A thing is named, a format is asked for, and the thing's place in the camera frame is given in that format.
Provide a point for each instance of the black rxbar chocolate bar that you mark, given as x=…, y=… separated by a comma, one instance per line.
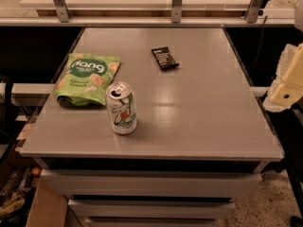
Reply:
x=164, y=58

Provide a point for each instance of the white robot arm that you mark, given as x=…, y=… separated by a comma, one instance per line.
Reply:
x=298, y=23

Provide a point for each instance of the white green 7up can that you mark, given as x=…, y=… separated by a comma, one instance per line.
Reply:
x=120, y=101

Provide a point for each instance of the green snack chip bag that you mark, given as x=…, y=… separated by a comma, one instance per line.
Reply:
x=86, y=79

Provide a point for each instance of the top white drawer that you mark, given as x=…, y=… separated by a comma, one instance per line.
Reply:
x=150, y=184

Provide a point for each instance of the white drawer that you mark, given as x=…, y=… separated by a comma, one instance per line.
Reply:
x=148, y=222
x=151, y=209
x=150, y=184

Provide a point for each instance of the middle white drawer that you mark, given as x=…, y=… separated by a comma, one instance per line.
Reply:
x=151, y=209

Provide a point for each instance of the bottom white drawer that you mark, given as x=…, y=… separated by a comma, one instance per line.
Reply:
x=148, y=222

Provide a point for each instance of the cardboard box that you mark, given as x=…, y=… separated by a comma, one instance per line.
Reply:
x=48, y=208

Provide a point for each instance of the right metal bracket post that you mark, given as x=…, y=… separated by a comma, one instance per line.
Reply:
x=251, y=15

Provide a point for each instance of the metal bracket post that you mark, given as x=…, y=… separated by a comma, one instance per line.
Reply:
x=251, y=15
x=176, y=11
x=61, y=10

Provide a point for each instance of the middle metal bracket post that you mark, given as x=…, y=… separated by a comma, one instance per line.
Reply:
x=176, y=11

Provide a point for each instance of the left metal bracket post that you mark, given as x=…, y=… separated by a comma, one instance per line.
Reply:
x=61, y=10

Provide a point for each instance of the metal rail shelf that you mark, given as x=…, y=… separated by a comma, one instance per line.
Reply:
x=146, y=22

